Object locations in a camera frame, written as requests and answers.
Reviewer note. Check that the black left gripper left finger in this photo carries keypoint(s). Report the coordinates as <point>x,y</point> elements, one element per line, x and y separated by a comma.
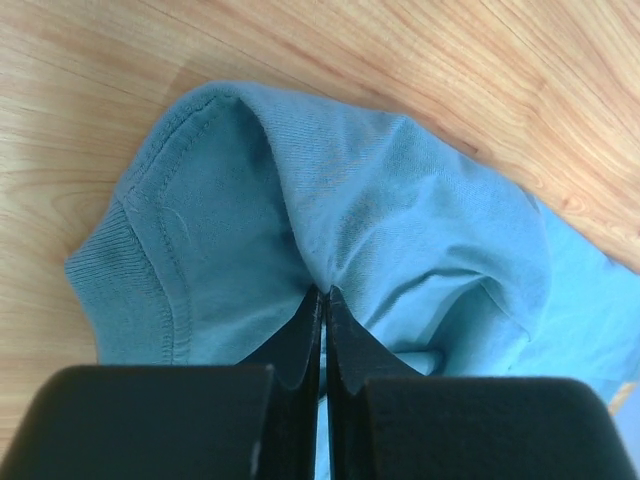
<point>253,420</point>

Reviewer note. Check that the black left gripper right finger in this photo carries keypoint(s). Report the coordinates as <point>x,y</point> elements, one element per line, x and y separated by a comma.
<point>387,421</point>

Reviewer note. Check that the blue grey t shirt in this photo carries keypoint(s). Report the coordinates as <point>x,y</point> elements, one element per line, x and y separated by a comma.
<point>244,197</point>

